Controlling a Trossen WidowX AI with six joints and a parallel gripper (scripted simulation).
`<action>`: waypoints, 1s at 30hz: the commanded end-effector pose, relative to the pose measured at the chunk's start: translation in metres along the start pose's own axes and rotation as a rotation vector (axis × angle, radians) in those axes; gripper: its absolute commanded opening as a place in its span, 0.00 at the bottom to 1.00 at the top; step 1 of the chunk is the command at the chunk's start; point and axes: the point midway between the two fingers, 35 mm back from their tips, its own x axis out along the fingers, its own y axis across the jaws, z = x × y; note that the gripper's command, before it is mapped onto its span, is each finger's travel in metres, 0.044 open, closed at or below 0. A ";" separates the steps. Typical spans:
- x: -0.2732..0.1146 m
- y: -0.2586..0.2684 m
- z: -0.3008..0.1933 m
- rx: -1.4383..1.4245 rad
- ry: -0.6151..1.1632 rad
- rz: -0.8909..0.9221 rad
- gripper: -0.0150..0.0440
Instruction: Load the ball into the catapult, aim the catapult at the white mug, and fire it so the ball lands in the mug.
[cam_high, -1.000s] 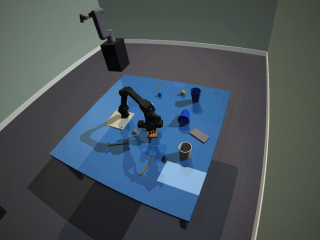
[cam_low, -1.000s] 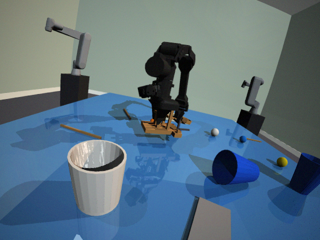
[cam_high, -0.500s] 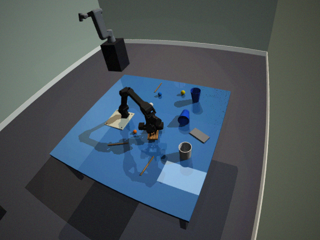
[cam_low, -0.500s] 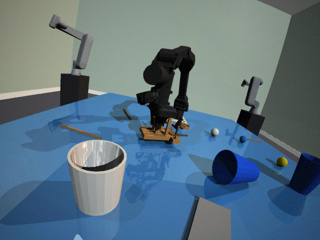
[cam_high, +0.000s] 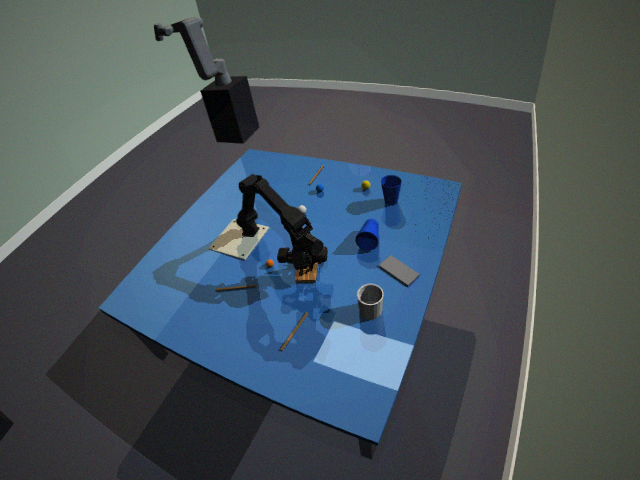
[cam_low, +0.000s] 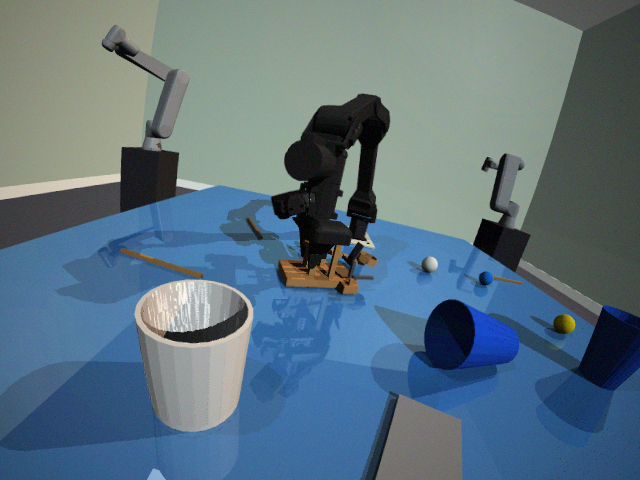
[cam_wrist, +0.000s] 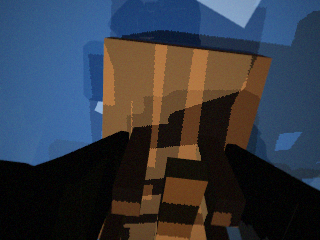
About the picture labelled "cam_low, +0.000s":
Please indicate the blue cup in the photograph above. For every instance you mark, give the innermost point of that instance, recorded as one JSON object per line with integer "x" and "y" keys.
{"x": 613, "y": 352}
{"x": 458, "y": 336}

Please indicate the white cup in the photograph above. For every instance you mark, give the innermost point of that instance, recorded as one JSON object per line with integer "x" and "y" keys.
{"x": 193, "y": 337}

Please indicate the yellow ball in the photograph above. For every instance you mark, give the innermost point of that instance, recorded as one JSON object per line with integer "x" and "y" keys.
{"x": 564, "y": 324}

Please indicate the blue ball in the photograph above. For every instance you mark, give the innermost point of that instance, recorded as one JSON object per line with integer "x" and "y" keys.
{"x": 486, "y": 278}

